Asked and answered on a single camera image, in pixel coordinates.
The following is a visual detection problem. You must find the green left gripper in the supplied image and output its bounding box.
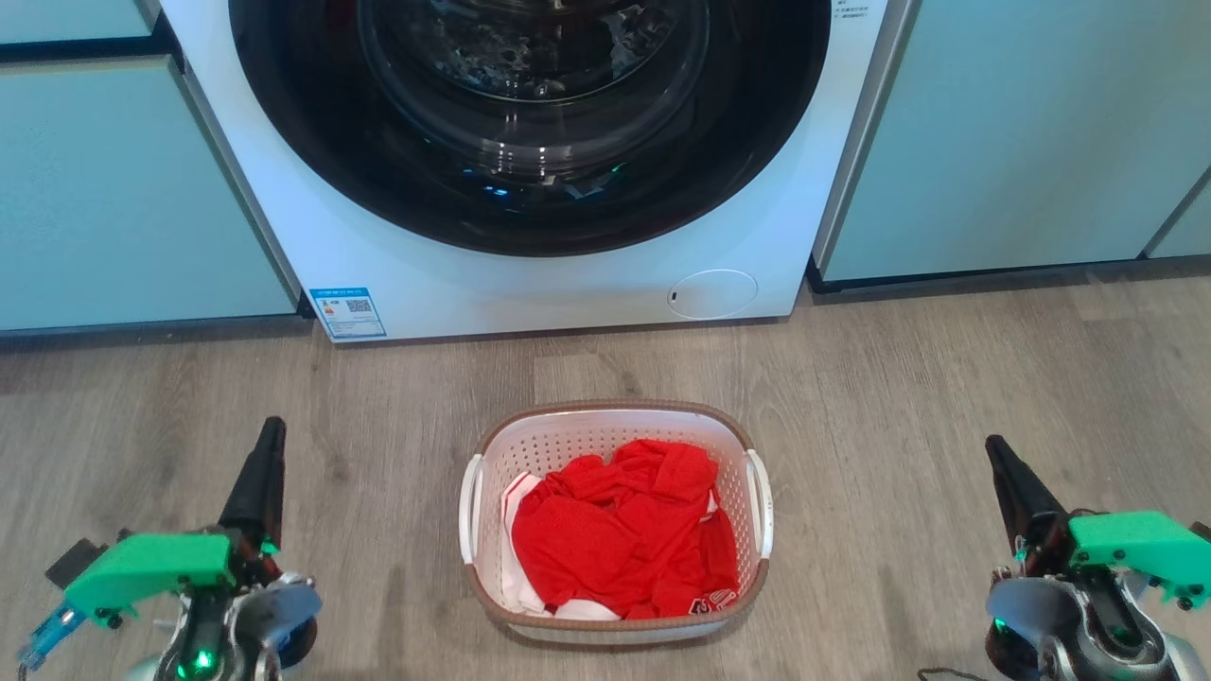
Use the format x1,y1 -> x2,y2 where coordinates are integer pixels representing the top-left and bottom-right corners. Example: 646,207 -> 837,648
62,416 -> 288,618

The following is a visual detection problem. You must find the round white filter cover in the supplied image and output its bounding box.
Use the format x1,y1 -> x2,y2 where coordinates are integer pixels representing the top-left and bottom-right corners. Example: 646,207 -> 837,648
667,270 -> 759,321

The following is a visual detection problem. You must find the black round washer door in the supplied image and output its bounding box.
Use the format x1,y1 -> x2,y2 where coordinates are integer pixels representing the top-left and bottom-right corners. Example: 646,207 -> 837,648
228,0 -> 833,258

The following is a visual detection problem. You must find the blue cable plug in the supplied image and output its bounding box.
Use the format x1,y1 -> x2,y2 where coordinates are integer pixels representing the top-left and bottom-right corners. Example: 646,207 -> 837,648
17,605 -> 88,671

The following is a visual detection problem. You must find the red garment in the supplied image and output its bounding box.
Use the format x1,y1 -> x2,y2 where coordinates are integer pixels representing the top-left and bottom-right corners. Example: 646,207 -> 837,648
511,438 -> 742,620

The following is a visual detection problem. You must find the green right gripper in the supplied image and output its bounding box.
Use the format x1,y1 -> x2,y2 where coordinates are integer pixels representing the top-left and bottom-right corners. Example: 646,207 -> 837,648
984,434 -> 1211,599

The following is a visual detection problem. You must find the blue energy label sticker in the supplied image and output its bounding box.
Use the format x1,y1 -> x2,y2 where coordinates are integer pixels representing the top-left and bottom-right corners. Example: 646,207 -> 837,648
309,288 -> 388,341

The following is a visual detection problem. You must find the white front-load washing machine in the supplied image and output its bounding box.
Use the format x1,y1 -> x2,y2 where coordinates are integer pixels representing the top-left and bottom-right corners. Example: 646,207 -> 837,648
159,0 -> 917,343

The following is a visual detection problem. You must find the pale green cabinet door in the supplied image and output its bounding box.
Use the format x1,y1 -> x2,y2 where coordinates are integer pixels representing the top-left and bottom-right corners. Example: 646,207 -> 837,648
1145,178 -> 1211,260
0,55 -> 300,333
819,0 -> 1211,283

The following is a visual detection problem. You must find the pale green cabinet drawer front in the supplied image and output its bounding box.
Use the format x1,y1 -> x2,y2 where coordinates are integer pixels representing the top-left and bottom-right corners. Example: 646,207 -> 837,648
0,0 -> 160,45

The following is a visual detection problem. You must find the white perforated laundry basket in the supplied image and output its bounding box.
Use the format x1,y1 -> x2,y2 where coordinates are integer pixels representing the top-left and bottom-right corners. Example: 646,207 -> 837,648
459,399 -> 775,647

